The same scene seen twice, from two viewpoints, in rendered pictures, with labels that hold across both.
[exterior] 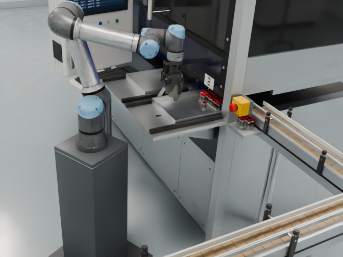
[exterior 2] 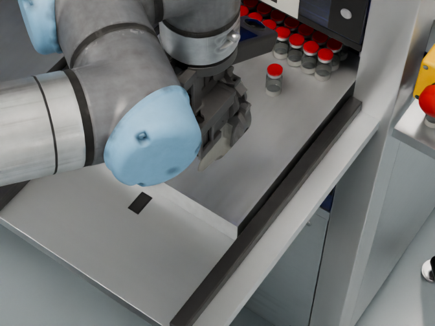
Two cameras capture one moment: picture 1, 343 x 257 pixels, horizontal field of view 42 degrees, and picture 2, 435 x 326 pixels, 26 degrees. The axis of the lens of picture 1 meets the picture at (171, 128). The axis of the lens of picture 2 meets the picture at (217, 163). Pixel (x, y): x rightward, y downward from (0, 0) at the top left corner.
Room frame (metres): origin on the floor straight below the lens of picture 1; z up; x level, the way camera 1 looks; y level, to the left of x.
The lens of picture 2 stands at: (1.34, 0.24, 1.87)
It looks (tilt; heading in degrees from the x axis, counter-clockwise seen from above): 56 degrees down; 335
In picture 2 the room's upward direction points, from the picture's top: straight up
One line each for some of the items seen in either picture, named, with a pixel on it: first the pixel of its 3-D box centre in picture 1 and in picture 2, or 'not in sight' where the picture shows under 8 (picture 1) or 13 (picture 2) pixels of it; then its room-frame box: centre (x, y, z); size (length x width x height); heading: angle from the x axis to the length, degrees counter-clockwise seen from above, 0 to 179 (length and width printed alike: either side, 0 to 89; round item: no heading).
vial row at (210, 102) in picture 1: (210, 101); (274, 39); (2.10, -0.19, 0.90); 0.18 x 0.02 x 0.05; 30
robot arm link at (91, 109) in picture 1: (90, 112); not in sight; (1.79, 0.38, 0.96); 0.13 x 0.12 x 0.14; 177
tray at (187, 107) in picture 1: (192, 105); (228, 94); (2.04, -0.10, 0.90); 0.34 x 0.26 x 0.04; 120
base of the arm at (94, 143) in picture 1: (91, 135); not in sight; (1.78, 0.38, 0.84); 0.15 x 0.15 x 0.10
